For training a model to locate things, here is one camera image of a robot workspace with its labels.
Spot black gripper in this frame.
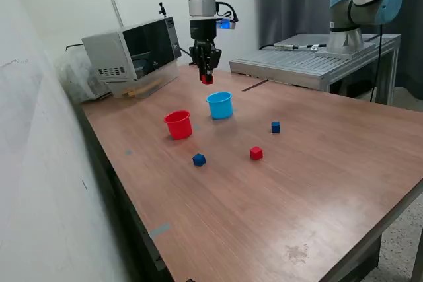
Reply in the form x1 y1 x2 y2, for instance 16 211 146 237
189 19 222 83

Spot black hanging cable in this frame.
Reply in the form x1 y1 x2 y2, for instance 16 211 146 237
369 22 384 103

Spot wooden sticks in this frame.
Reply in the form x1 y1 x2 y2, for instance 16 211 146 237
121 83 160 98

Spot dark grey curtain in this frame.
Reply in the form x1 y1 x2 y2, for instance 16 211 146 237
257 0 423 101

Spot blue plastic cup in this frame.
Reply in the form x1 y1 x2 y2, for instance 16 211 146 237
206 91 234 120

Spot white thin rod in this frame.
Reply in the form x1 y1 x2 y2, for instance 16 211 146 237
110 0 125 28

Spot clear plastic bag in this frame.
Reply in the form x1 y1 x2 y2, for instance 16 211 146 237
54 52 112 104

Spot clear plastic box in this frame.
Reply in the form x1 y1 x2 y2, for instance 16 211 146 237
107 63 181 100

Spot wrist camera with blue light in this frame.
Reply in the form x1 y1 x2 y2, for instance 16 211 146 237
216 17 238 31

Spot red plastic cup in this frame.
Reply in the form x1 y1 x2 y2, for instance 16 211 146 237
163 110 194 140

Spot silver connector box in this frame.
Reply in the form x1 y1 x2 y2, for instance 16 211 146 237
273 42 298 52

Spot silver microwave oven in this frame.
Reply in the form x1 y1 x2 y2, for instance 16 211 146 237
81 16 182 83

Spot aluminium robot base table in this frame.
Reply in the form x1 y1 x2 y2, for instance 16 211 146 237
229 33 402 104

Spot cable with white tags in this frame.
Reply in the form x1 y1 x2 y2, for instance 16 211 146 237
295 43 328 52

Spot large grey tape piece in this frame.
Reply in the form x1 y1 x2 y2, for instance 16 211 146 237
148 223 171 240

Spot dark flat strip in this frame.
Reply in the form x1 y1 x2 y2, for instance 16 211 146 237
241 79 268 93

